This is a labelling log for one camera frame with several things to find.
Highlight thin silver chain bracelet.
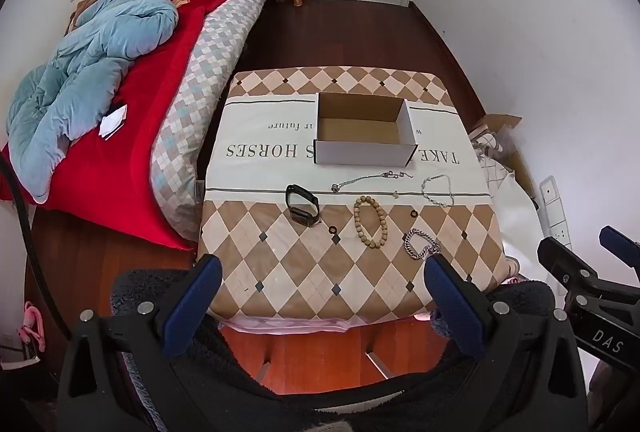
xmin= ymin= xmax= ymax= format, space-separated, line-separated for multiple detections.
xmin=421 ymin=173 xmax=456 ymax=208

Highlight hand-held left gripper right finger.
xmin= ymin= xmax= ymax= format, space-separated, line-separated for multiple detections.
xmin=422 ymin=254 xmax=589 ymax=432

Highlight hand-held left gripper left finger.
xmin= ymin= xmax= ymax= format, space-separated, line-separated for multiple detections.
xmin=56 ymin=255 xmax=224 ymax=432

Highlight metal table leg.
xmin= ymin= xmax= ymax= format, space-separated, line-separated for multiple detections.
xmin=365 ymin=350 xmax=394 ymax=381

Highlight light blue duvet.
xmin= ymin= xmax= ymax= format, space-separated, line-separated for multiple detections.
xmin=7 ymin=0 xmax=180 ymax=206

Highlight chunky silver chain bracelet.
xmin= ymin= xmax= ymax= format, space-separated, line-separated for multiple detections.
xmin=403 ymin=228 xmax=442 ymax=261

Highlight white cardboard box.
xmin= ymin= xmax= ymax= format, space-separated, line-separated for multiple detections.
xmin=313 ymin=92 xmax=418 ymax=167

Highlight black cable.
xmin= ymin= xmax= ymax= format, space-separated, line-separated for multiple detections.
xmin=0 ymin=156 xmax=77 ymax=344

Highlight white power strip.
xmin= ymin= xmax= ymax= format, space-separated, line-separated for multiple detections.
xmin=540 ymin=175 xmax=574 ymax=254

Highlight wooden bead bracelet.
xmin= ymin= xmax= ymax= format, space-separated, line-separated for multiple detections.
xmin=353 ymin=195 xmax=389 ymax=250

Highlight brown cardboard box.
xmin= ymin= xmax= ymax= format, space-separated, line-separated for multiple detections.
xmin=467 ymin=112 xmax=537 ymax=199

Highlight white paper sheet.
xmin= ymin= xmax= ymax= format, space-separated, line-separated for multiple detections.
xmin=98 ymin=104 xmax=129 ymax=142

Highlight pink object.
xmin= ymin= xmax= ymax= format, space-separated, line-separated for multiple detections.
xmin=17 ymin=301 xmax=47 ymax=354

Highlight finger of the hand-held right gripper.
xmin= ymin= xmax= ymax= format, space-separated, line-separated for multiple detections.
xmin=600 ymin=225 xmax=640 ymax=265
xmin=537 ymin=236 xmax=640 ymax=313

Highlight thin silver necklace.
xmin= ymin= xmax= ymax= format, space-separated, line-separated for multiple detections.
xmin=331 ymin=169 xmax=415 ymax=193

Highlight black smart band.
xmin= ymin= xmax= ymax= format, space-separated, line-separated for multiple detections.
xmin=285 ymin=183 xmax=320 ymax=227

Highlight table with checkered cloth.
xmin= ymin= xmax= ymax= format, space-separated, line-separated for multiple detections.
xmin=196 ymin=66 xmax=509 ymax=326

